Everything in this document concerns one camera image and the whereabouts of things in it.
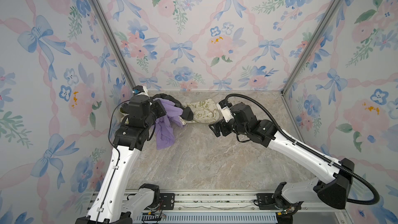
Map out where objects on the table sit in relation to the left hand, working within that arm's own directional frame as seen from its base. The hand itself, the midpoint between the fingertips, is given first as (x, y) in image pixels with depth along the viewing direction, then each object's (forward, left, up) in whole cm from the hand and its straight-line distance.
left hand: (161, 99), depth 68 cm
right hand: (-4, -25, -10) cm, 27 cm away
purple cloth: (0, +4, -34) cm, 34 cm away
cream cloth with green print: (+17, -20, -30) cm, 41 cm away
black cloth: (+11, -9, -25) cm, 29 cm away
